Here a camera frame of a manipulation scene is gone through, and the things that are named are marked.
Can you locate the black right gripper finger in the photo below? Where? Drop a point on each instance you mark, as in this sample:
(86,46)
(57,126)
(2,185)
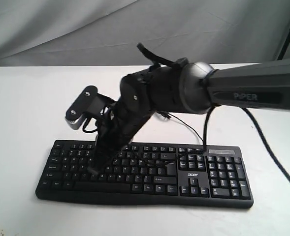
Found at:
(96,165)

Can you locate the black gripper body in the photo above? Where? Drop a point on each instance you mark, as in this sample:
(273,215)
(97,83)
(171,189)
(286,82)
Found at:
(118,128)

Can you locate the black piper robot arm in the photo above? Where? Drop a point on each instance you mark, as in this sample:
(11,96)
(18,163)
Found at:
(190,88)

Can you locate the black acer keyboard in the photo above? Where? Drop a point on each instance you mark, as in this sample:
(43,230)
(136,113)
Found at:
(147,174)

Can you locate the grey backdrop cloth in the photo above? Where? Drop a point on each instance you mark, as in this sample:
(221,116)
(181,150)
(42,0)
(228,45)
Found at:
(106,32)

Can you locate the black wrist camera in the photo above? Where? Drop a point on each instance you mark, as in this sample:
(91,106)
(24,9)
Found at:
(89,104)

